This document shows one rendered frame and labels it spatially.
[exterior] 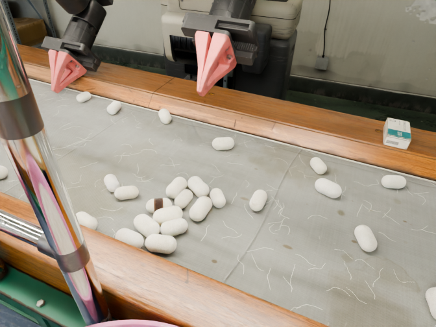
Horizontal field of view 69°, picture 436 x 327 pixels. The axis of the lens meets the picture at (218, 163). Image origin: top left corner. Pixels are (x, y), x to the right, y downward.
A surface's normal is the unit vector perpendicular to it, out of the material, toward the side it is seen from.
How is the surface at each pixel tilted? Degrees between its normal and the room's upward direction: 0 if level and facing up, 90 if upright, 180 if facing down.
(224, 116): 45
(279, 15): 90
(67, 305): 0
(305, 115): 0
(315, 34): 90
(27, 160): 90
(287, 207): 0
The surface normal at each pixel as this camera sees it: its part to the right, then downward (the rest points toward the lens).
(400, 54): -0.33, 0.57
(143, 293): 0.04, -0.79
